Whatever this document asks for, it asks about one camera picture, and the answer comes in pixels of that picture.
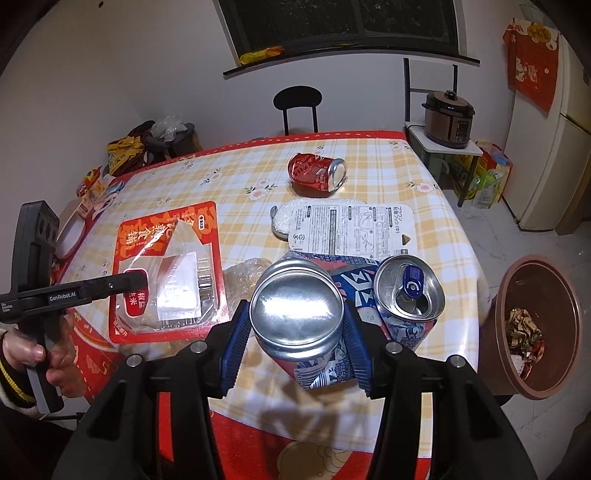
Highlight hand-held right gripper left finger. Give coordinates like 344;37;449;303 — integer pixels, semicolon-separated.
58;300;254;480

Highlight red food tray package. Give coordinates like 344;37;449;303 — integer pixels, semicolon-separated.
108;202;230;343

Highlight red drink can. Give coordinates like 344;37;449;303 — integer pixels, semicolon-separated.
287;152;347;197

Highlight gold foil wrapper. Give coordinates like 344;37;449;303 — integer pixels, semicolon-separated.
505;308;546;356

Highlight clear plastic bag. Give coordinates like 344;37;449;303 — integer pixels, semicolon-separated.
151;114;185;140
222;257;273;319

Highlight red snack packet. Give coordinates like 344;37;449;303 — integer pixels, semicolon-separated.
76;166;125;204

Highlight person's left hand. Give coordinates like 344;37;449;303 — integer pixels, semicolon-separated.
0;314;88;398

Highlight black metal frame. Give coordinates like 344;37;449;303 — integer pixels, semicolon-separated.
403;58;460;125

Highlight black window sill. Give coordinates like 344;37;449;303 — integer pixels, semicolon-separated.
223;44;481;78

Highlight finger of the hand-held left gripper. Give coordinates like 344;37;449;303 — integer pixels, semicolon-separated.
46;271;150;311

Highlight brown round bin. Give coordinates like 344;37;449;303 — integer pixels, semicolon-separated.
494;255;583;400

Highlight crumpled clear plastic bag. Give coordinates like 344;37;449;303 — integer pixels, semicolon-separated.
151;114;185;140

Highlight red yellow shopping bag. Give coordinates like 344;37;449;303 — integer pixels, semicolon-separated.
450;141;513;209

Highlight dark bag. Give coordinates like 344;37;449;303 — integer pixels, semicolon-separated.
127;121;158;160

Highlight wooden door frame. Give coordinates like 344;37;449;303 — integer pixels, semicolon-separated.
554;152;591;237

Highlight yellow plaid tablecloth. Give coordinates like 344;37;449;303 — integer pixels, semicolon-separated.
55;131;490;416

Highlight yellow printed bags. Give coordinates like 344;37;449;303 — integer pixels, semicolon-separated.
107;136;147;176

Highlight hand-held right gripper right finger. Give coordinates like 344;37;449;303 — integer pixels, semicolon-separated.
341;307;539;480

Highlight cream refrigerator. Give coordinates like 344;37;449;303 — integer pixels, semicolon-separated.
501;21;591;234

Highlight white top side table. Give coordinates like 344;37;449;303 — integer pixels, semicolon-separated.
404;122;483;208

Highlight crushed blue white can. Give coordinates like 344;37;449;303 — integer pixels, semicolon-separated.
249;253;446;393

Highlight yellow snack packet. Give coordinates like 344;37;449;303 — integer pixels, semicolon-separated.
239;45;284;64

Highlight pile of bags on stool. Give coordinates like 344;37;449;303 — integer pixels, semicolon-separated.
145;122;204;162

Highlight brown electric pressure cooker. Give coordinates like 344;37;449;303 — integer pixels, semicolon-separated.
421;90;476;149

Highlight red printed cloth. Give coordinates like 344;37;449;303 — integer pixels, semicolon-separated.
502;17;561;114

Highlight dark window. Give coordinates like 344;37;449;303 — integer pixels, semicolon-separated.
213;0;462;54

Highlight white paper box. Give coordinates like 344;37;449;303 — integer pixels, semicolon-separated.
55;198;100;259

